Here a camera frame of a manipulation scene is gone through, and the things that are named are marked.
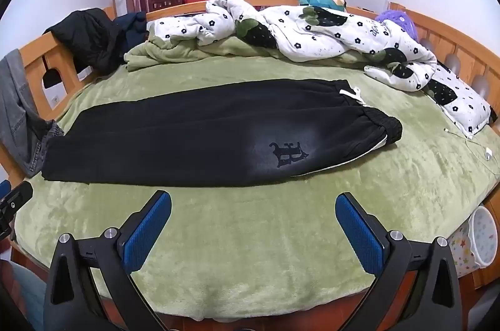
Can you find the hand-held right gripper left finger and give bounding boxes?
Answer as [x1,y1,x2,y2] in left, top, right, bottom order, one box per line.
[44,190,173,331]

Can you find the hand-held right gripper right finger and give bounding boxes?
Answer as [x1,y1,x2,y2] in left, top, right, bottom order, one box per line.
[335,192,467,331]

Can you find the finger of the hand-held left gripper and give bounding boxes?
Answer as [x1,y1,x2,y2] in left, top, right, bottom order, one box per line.
[0,180,34,234]

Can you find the black pants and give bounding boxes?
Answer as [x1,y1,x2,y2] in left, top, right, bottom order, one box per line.
[41,78,403,188]

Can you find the grey jeans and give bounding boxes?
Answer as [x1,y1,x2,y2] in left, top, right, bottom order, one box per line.
[0,49,65,175]

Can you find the green fleece blanket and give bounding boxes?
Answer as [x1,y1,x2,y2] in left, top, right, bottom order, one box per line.
[13,36,500,322]

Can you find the person's right leg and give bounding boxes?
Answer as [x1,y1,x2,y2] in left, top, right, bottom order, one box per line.
[0,260,48,331]

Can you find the white star-print bin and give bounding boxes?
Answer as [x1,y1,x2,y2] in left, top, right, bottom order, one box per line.
[447,206,500,279]

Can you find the white floral pillow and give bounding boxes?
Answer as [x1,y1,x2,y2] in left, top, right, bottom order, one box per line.
[424,62,493,138]

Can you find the black jacket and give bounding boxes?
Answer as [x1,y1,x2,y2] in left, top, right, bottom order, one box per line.
[43,8,126,74]

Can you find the white floral quilt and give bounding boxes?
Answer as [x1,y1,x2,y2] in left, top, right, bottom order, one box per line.
[146,0,438,93]

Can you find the navy blue garment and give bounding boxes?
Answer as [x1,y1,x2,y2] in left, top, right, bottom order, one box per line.
[113,12,148,43]

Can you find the purple plush cushion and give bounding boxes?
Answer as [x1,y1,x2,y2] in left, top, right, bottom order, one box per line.
[375,8,420,43]

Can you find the wooden bed frame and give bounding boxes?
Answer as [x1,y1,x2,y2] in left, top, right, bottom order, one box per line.
[0,0,500,331]

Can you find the white charging cable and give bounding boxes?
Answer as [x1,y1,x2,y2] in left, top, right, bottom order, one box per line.
[443,128,500,162]

